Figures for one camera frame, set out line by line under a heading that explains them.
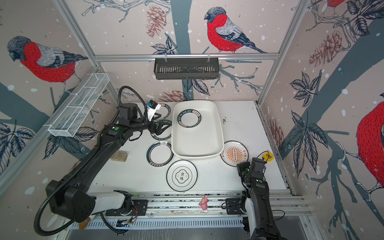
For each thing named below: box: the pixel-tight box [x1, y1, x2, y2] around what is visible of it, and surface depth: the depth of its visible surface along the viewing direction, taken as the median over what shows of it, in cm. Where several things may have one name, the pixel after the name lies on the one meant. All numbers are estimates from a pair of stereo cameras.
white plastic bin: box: [171, 100, 225, 160], surface depth 101 cm
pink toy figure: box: [199, 195, 209, 211], surface depth 74 cm
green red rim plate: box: [146, 141, 175, 168], surface depth 95 cm
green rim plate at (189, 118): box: [177, 109, 202, 128], surface depth 113 cm
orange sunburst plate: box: [220, 140, 249, 167], surface depth 94 cm
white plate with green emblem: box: [166, 159, 198, 192], surface depth 85 cm
